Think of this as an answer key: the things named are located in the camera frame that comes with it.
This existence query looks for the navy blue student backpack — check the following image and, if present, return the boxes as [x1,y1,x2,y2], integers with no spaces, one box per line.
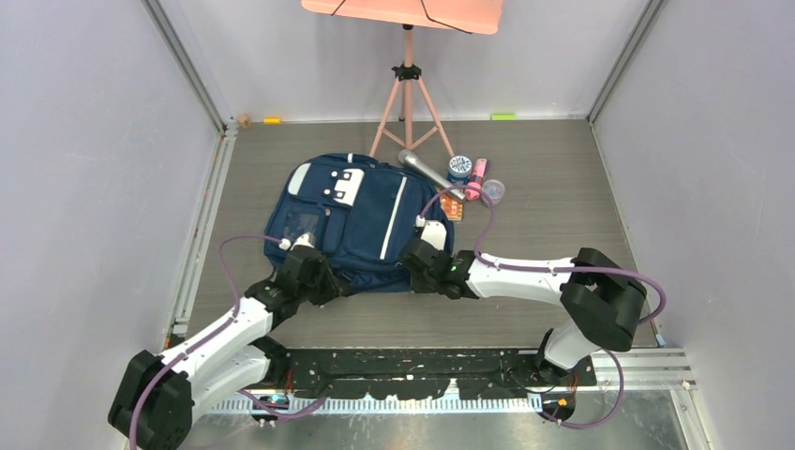
[263,153,455,293]

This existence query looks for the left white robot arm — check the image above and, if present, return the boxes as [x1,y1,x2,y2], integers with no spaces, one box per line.
[108,245,351,449]

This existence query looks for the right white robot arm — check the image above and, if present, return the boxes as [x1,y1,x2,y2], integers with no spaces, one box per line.
[400,238,647,385]

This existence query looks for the orange calculator toy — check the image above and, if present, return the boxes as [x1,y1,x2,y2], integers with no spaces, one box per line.
[440,193,464,222]

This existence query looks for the clear small round container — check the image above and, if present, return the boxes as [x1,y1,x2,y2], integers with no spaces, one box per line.
[481,179,506,208]

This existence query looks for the blue patterned round tin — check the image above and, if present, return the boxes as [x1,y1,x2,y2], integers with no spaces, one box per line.
[447,155,473,185]

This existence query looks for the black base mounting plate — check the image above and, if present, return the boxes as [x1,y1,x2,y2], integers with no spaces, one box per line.
[273,347,597,402]

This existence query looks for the pink highlighter marker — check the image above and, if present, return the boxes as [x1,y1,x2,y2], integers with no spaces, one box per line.
[466,158,488,202]

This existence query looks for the silver microphone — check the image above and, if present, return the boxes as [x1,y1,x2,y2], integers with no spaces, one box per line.
[398,149,467,202]

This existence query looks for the pink music stand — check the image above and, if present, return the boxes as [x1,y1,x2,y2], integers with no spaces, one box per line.
[301,0,503,158]

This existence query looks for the small cork piece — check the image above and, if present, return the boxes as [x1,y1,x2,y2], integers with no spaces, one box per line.
[236,113,252,128]

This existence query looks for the green tape piece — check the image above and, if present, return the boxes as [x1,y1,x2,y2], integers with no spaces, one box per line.
[489,112,517,121]

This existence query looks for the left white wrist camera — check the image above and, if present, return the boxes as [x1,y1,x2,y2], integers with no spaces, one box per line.
[278,232,316,251]

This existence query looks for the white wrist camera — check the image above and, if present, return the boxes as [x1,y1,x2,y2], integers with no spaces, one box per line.
[415,216,447,250]
[278,232,316,251]

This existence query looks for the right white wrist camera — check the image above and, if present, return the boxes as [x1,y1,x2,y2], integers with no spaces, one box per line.
[415,216,447,250]

